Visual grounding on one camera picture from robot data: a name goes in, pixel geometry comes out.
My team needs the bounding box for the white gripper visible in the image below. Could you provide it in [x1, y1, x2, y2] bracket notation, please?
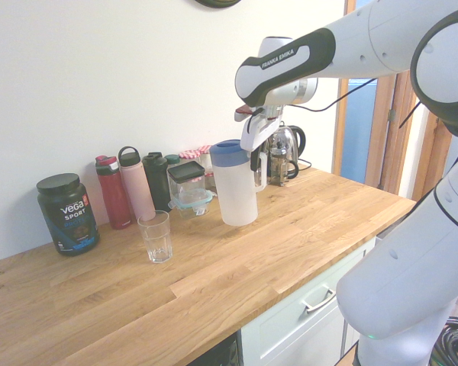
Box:
[240, 106, 284, 173]

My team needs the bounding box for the translucent pitcher with blue lid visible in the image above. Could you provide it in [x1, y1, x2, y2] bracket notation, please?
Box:
[208, 139, 270, 226]

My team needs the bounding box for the pink water bottle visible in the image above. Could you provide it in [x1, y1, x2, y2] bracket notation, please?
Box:
[118, 146, 156, 222]

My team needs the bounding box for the red water bottle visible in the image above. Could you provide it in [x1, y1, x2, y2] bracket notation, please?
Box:
[95, 155, 133, 230]

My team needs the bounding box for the glass French press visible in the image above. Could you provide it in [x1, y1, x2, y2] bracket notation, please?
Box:
[266, 133, 301, 188]

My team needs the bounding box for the clear container with black lid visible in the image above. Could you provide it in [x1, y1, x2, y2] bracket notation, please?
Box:
[166, 160, 207, 200]

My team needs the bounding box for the glass container with teal lid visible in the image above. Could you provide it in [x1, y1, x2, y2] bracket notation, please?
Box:
[168, 188, 218, 220]

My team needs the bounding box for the dark green shaker bottle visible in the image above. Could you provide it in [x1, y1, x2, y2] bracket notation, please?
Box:
[141, 152, 173, 213]

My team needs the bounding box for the clear faceted drinking glass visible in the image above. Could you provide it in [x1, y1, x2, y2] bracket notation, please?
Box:
[137, 210, 174, 265]

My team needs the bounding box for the white cabinet drawer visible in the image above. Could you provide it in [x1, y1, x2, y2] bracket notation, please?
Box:
[240, 236, 379, 366]

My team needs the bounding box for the black Vega protein tub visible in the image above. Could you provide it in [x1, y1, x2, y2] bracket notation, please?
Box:
[36, 173, 101, 257]

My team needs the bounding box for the black dishwasher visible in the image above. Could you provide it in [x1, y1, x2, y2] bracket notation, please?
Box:
[189, 330, 242, 366]

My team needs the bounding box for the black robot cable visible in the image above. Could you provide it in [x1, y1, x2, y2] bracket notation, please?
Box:
[288, 77, 424, 129]

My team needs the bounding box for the wooden door frame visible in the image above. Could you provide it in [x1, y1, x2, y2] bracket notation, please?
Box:
[342, 0, 453, 201]

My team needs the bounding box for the metal drawer handle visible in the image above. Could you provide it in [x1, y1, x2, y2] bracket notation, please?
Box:
[301, 287, 339, 314]

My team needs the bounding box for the round black wall clock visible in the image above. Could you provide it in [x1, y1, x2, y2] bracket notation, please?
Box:
[193, 0, 244, 8]

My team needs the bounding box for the coiled black cable bundle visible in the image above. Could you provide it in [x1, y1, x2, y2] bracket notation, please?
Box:
[433, 315, 458, 366]

